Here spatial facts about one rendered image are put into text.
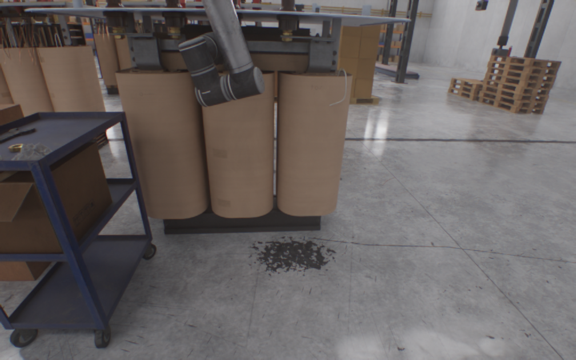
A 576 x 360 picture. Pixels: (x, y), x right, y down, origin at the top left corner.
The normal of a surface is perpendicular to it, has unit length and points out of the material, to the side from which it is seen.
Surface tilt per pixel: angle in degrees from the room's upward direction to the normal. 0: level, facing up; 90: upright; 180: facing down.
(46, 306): 0
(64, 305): 0
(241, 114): 90
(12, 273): 90
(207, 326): 0
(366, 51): 90
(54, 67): 90
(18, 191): 26
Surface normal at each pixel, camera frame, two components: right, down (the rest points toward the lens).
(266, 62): 0.09, 0.45
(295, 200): -0.15, 0.44
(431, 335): 0.04, -0.90
